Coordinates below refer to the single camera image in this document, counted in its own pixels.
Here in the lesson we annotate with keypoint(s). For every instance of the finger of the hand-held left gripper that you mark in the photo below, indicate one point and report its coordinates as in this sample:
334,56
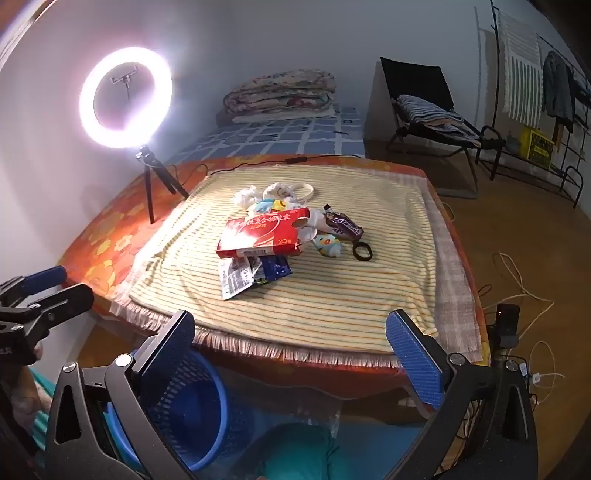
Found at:
44,277
60,302

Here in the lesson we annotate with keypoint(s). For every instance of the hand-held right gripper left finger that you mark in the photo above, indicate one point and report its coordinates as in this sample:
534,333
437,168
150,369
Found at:
168,350

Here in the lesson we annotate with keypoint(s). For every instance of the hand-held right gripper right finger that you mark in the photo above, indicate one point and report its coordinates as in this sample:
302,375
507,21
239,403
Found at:
415,364

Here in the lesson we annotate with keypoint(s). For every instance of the blue plastic basket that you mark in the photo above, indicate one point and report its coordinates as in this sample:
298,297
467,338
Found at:
198,406

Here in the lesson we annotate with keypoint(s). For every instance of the person's left forearm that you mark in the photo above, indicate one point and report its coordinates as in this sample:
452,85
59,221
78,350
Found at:
27,397

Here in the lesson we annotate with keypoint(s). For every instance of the orange floral blanket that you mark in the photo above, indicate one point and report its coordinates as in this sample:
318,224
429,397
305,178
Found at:
101,249

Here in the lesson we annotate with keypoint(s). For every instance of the teal floor mat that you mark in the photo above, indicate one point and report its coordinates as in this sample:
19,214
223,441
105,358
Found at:
392,454

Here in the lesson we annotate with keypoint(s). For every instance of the silver printed packet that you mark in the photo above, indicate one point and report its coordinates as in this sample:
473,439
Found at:
234,279

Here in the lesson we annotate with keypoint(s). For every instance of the yellow striped cloth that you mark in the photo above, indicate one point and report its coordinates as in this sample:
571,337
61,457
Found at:
323,300

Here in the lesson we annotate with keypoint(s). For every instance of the white power strip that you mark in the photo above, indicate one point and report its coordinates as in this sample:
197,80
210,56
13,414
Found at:
531,374

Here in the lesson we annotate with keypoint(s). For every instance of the blue foil packet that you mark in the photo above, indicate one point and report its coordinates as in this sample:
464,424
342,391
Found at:
277,267

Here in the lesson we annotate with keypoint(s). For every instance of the person's teal trouser leg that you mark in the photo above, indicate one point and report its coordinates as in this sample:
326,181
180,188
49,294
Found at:
304,452

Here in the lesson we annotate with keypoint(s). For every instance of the small cartoon snack packet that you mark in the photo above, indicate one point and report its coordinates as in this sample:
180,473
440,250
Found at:
327,244

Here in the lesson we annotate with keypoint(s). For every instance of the purple chocolate wrapper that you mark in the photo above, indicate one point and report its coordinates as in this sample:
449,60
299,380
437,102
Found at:
344,225

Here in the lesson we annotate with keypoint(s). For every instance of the large cartoon snack packet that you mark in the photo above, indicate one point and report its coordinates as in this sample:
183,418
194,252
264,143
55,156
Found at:
270,205

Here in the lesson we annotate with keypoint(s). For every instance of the phone holder clamp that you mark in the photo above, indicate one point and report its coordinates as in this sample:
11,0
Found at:
124,79

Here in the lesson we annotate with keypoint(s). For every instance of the blue checked mattress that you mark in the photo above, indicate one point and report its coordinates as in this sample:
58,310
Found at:
277,138

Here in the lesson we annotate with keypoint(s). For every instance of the yellow plastic crate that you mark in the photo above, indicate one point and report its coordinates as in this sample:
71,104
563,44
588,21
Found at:
535,146

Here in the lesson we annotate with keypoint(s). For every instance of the striped cushion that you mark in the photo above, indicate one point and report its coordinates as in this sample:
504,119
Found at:
434,115

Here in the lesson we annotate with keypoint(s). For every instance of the folded white sheet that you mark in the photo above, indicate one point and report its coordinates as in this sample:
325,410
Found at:
295,114

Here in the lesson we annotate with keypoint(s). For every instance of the folded floral quilt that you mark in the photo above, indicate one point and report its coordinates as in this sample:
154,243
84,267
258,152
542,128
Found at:
281,92

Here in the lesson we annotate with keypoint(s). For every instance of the black folding chair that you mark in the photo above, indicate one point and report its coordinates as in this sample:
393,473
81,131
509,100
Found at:
415,78

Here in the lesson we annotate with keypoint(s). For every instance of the black metal rack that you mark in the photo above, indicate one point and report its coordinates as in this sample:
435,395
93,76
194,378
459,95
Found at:
496,69

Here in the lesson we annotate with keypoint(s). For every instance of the dark hanging jacket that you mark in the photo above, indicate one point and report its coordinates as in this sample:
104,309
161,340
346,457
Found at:
556,87

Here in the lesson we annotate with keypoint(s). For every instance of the white knitted cloth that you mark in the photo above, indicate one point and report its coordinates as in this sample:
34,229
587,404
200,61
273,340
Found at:
521,69

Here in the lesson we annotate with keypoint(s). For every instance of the black camera on stand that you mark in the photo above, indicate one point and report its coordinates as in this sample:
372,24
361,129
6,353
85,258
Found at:
508,323

